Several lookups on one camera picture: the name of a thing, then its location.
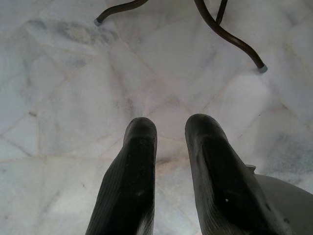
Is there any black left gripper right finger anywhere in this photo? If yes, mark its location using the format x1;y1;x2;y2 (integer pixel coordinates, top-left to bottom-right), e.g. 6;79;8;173
184;114;277;235

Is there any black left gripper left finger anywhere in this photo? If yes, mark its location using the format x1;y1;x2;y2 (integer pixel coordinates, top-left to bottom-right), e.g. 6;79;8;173
85;117;157;235

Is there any grey robot leg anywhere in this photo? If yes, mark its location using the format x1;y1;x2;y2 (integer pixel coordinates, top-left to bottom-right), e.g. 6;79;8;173
246;164;313;235

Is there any curved black table leg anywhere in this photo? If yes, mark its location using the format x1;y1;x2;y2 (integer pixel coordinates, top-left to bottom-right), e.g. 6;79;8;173
94;0;147;26
194;0;268;73

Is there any thin black table strut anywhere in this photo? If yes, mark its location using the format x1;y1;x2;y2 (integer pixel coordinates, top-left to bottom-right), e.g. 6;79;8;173
216;0;228;23

